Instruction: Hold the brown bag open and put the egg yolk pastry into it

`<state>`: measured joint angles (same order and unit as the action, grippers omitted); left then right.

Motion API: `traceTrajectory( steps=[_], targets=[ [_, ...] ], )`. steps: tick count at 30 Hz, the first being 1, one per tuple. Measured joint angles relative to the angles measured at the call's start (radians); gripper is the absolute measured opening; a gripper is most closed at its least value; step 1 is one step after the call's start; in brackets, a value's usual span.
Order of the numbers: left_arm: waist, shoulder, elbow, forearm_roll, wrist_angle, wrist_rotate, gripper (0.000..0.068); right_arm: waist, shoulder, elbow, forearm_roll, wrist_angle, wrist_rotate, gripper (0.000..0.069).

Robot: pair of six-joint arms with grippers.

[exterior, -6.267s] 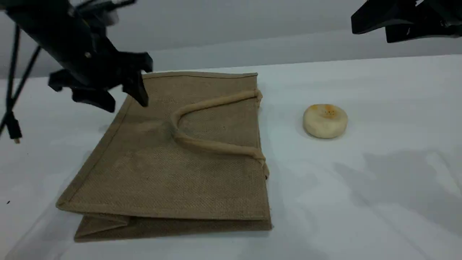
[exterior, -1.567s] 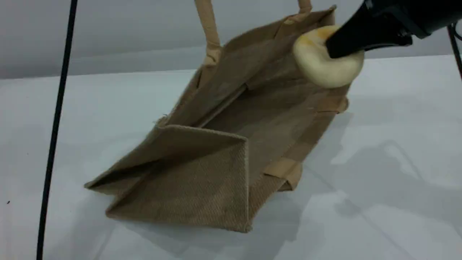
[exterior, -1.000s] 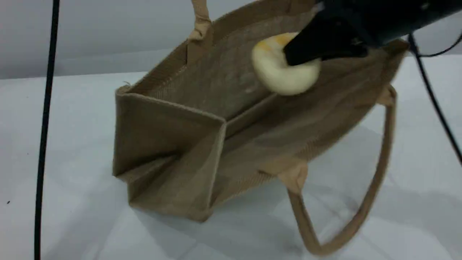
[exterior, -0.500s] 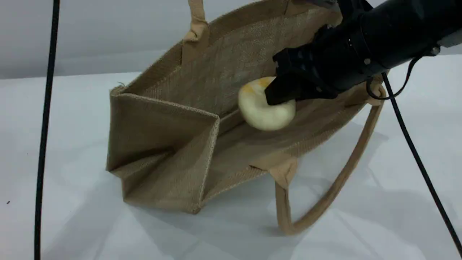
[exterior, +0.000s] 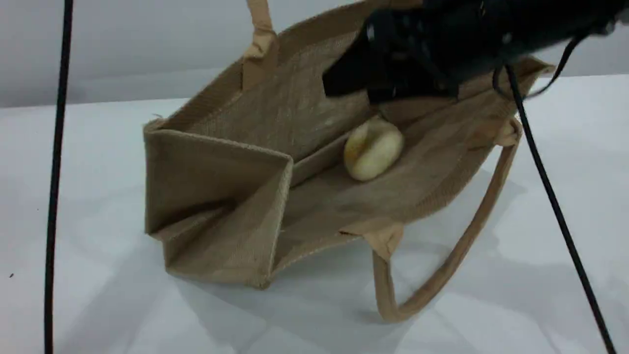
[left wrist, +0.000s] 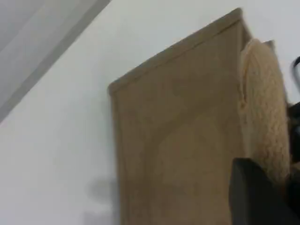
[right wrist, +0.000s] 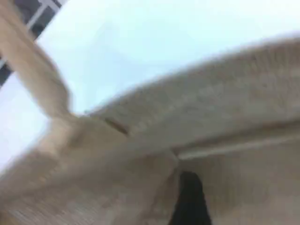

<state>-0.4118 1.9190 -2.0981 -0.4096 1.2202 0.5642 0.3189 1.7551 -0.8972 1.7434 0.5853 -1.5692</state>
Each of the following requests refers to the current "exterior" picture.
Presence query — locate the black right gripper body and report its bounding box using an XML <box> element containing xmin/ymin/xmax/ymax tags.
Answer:
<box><xmin>361</xmin><ymin>0</ymin><xmax>499</xmax><ymax>105</ymax></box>

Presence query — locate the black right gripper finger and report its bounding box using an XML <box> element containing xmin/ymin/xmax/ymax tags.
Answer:
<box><xmin>321</xmin><ymin>27</ymin><xmax>376</xmax><ymax>98</ymax></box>

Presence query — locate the round egg yolk pastry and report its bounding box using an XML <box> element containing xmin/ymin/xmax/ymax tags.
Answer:
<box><xmin>343</xmin><ymin>117</ymin><xmax>405</xmax><ymax>182</ymax></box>

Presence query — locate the brown jute tote bag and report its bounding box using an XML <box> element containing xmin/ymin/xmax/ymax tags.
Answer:
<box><xmin>143</xmin><ymin>0</ymin><xmax>557</xmax><ymax>324</ymax></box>

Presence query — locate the long black right arm cable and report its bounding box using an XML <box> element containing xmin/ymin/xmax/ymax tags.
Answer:
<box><xmin>492</xmin><ymin>27</ymin><xmax>618</xmax><ymax>354</ymax></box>

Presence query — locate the long black arm cable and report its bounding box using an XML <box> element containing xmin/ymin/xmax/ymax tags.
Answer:
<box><xmin>43</xmin><ymin>0</ymin><xmax>75</xmax><ymax>354</ymax></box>
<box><xmin>492</xmin><ymin>27</ymin><xmax>618</xmax><ymax>354</ymax></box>

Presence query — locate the long black left arm cable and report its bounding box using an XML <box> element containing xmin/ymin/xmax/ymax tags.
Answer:
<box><xmin>43</xmin><ymin>0</ymin><xmax>75</xmax><ymax>354</ymax></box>

